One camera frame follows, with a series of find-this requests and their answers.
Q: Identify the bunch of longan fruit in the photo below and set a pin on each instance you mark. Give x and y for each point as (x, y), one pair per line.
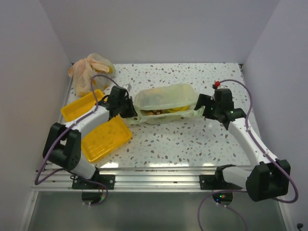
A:
(155, 112)

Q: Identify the green knotted plastic bag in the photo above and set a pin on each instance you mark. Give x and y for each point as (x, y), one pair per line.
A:
(163, 98)

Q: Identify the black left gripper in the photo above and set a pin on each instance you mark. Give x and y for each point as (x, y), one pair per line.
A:
(132, 112)

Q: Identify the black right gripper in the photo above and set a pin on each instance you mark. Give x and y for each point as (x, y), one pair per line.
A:
(205, 100)

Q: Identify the yellow plastic tray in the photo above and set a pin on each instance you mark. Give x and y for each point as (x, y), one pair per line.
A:
(102, 140)

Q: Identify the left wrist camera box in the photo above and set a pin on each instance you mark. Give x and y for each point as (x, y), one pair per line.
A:
(128, 87)

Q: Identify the orange plastic bag with fruit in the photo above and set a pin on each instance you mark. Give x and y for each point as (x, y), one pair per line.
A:
(92, 70)

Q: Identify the aluminium rail frame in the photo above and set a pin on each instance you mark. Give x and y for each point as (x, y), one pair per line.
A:
(168, 157)

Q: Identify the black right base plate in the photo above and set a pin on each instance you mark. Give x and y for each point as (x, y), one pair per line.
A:
(209, 182)

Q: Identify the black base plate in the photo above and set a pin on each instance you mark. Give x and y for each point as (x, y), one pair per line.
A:
(95, 183)
(209, 182)

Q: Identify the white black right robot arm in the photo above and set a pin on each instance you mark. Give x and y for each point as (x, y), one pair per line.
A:
(269, 176)

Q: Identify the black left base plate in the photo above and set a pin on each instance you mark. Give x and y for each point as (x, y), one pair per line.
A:
(95, 183)

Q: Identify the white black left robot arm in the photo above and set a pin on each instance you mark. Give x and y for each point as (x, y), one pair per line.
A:
(77, 144)

